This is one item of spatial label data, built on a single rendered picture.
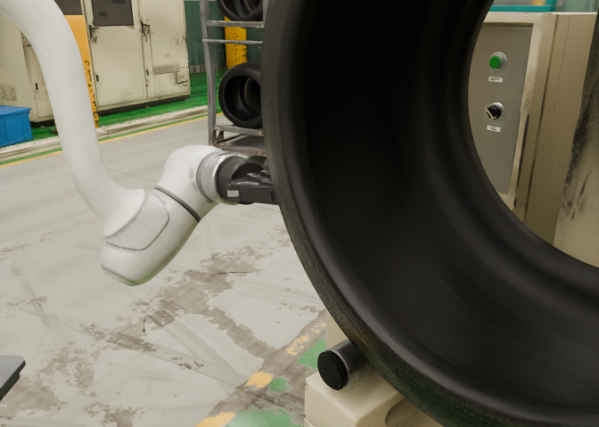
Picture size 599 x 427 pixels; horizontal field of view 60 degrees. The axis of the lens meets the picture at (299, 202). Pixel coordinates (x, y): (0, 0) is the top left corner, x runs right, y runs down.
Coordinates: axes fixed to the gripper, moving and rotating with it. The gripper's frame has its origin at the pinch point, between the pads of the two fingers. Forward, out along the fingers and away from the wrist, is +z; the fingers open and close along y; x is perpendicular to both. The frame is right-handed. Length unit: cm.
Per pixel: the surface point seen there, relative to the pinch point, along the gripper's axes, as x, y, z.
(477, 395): 9.5, -12.3, 33.0
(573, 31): -20, 63, 6
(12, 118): 4, 61, -529
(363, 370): 15.9, -9.0, 16.6
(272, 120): -12.1, -12.6, 9.0
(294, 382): 93, 52, -83
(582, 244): 8.9, 24.9, 25.0
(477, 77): -12, 55, -10
